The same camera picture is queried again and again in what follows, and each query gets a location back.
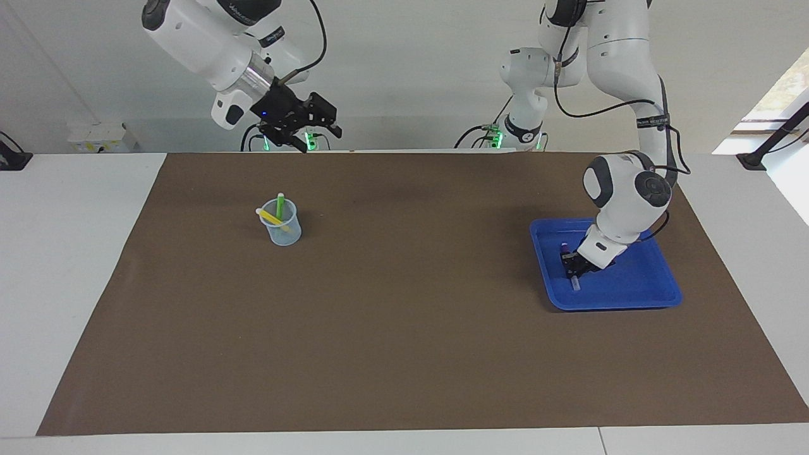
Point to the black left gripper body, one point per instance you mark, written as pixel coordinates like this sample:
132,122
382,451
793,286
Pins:
581,264

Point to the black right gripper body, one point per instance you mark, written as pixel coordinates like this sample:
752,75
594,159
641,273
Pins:
284,110

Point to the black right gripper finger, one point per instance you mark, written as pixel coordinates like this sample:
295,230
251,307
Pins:
294,139
324,114

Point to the purple marker pen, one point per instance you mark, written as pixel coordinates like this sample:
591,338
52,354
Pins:
576,284

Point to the green marker pen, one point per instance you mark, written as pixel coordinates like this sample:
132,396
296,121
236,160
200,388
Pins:
280,205

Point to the yellow marker pen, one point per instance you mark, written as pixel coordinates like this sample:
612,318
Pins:
270,217

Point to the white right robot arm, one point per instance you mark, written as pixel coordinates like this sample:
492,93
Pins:
202,35

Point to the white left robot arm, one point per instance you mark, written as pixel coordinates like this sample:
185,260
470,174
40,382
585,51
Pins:
619,57

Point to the blue plastic tray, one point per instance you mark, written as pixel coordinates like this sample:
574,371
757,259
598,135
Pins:
638,291

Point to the translucent pale blue pen cup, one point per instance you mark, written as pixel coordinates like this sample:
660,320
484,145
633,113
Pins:
281,237

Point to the brown table mat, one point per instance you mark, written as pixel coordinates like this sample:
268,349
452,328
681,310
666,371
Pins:
404,316

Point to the white power strip box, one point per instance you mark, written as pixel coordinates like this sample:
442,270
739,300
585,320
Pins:
101,138

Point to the bright window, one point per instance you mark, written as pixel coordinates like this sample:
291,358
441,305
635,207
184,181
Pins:
784,95

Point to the black camera stand pole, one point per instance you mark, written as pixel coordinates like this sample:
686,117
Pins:
774,140

